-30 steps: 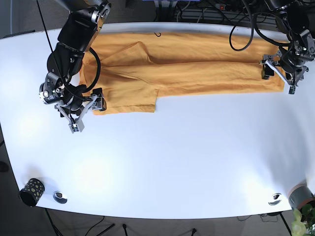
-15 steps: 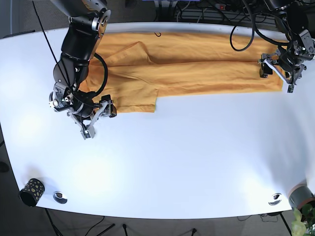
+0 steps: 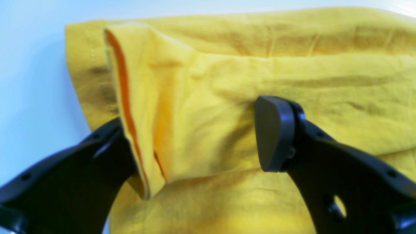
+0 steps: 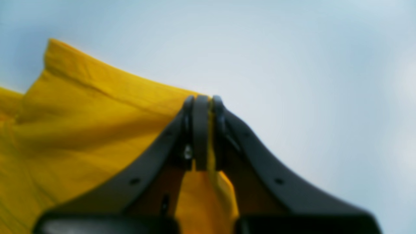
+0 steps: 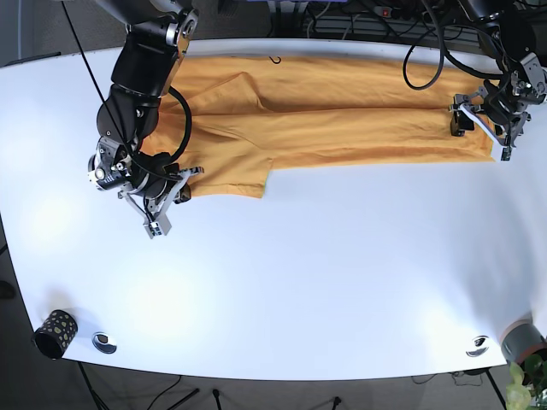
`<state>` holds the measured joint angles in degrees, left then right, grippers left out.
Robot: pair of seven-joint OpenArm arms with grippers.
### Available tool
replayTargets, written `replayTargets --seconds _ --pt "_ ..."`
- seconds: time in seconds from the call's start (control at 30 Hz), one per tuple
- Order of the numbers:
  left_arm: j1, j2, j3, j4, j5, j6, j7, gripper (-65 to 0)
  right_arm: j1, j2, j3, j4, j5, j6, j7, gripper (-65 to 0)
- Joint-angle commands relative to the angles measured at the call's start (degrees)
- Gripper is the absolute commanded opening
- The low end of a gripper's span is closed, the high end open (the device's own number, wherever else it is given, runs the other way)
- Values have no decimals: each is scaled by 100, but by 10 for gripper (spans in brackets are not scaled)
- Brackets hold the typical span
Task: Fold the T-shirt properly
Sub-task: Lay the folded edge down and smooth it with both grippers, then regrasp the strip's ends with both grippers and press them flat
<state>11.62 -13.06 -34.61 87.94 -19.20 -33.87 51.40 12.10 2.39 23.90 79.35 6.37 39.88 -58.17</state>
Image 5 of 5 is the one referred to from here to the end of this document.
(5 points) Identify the black gold-dotted cup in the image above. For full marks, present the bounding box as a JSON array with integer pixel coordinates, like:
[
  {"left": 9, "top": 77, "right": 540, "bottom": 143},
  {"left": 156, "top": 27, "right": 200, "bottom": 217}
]
[{"left": 32, "top": 309, "right": 78, "bottom": 360}]

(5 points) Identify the grey plant pot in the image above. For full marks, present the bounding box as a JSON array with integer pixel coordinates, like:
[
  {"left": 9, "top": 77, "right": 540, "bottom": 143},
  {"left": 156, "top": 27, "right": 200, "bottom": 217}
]
[{"left": 499, "top": 319, "right": 546, "bottom": 365}]

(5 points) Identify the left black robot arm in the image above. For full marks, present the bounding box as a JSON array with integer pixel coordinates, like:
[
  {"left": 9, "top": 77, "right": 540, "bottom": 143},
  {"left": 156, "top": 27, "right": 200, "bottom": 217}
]
[{"left": 403, "top": 1, "right": 546, "bottom": 161}]

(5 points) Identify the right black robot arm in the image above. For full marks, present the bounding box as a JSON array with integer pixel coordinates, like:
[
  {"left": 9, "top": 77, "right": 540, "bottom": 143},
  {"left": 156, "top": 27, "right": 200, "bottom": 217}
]
[{"left": 88, "top": 1, "right": 202, "bottom": 237}]

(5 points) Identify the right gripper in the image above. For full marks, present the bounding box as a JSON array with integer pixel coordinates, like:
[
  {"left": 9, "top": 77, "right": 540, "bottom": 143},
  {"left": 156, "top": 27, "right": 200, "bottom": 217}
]
[{"left": 118, "top": 167, "right": 204, "bottom": 239}]

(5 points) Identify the orange yellow T-shirt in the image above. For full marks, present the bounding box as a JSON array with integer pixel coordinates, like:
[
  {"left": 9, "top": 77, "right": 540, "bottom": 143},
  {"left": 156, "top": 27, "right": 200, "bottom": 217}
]
[{"left": 137, "top": 53, "right": 497, "bottom": 200}]

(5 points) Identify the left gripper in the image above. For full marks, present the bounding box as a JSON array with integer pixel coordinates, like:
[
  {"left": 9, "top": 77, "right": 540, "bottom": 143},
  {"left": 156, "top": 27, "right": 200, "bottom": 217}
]
[{"left": 449, "top": 92, "right": 532, "bottom": 161}]

